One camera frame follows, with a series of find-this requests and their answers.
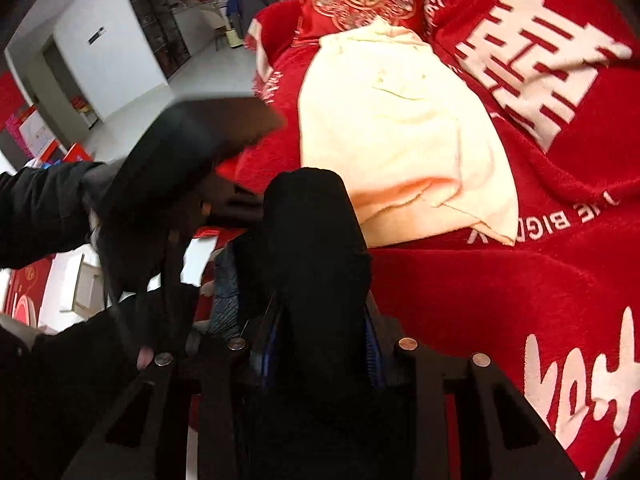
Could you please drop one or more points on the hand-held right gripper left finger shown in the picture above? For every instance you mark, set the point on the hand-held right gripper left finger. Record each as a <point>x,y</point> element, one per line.
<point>240,370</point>

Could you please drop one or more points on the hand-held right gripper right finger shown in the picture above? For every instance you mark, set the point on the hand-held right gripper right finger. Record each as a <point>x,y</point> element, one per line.
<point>395,367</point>

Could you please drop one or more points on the black pants with patterned waistband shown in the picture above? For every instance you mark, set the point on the black pants with patterned waistband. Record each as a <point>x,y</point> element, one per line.
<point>300,260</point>

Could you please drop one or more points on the person's left forearm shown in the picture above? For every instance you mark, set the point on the person's left forearm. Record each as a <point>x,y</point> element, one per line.
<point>40,210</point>

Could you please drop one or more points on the small red box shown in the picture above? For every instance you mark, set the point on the small red box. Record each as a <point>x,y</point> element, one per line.
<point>77,152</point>

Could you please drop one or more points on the red printed blanket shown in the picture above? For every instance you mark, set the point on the red printed blanket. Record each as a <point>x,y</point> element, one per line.
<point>500,285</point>

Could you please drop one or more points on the white table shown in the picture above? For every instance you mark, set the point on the white table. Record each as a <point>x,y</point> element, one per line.
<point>200,15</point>

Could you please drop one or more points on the dark shelf unit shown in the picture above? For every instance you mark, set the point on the dark shelf unit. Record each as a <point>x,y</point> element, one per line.
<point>155,15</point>

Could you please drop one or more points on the red and white carton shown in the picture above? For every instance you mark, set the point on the red and white carton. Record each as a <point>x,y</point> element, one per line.
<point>32,132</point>

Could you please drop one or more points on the white cardboard box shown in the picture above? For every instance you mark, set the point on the white cardboard box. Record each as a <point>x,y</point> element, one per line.
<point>82,280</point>

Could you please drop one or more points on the person's black clothing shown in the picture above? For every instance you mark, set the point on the person's black clothing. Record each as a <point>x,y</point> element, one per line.
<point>60,400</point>

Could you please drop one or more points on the red gift box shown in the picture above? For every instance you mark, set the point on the red gift box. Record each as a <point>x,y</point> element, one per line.
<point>25,295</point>

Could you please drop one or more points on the cream towel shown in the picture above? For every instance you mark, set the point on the cream towel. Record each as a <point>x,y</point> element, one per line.
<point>400,125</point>

